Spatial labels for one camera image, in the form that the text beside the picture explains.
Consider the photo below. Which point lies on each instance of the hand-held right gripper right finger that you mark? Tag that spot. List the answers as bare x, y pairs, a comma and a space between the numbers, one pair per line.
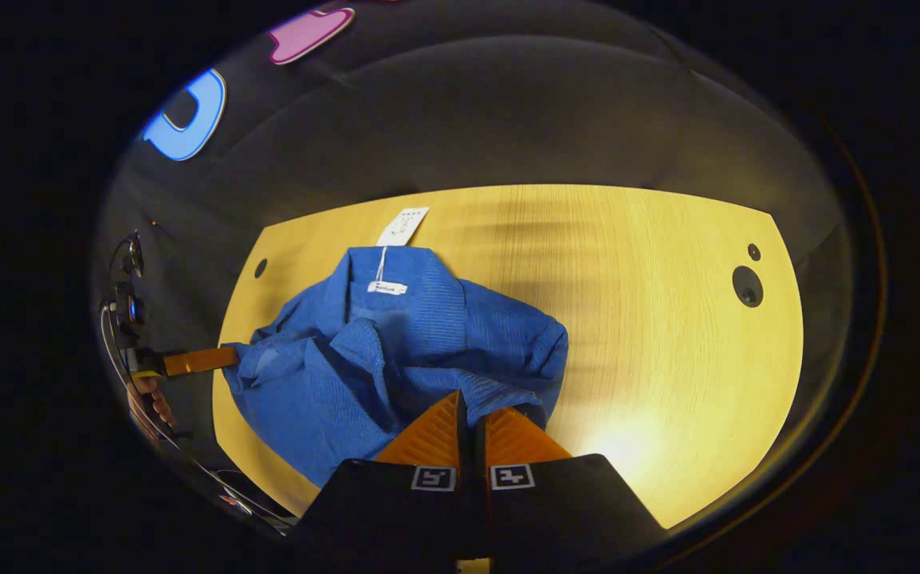
485, 510

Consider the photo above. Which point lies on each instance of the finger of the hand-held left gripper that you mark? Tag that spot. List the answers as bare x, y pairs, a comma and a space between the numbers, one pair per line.
197, 360

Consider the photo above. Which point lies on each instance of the black round table grommet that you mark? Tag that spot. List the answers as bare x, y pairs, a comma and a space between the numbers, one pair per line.
260, 268
747, 285

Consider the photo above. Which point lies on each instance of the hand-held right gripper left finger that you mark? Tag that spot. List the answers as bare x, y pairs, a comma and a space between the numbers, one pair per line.
452, 510

